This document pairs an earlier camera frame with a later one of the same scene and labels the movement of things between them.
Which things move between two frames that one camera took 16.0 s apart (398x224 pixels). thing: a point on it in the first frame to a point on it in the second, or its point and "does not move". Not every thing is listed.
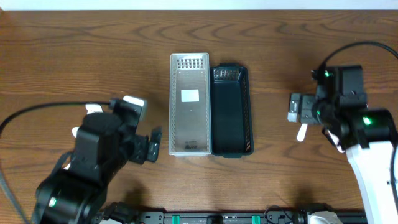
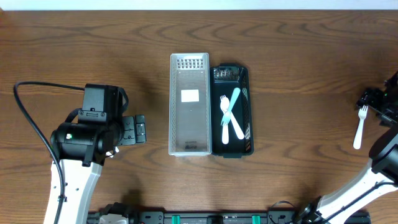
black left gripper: (152, 146) to (138, 128)
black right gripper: (302, 107) to (372, 99)
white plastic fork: (336, 140) to (238, 130)
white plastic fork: (301, 135) to (224, 106)
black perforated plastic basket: (231, 116) does not move
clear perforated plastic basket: (189, 129) does not move
